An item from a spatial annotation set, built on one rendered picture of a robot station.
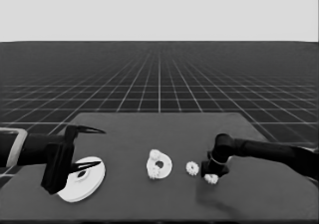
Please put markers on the small white toothed gear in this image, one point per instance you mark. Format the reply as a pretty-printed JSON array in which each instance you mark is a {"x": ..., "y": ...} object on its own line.
[
  {"x": 157, "y": 156},
  {"x": 151, "y": 174},
  {"x": 195, "y": 169},
  {"x": 214, "y": 179}
]

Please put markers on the large thick white disc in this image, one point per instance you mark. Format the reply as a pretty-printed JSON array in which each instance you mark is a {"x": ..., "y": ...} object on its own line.
[{"x": 93, "y": 182}]

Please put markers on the white round carrier with pins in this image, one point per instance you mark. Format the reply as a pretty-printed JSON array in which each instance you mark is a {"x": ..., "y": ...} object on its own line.
[{"x": 167, "y": 165}]

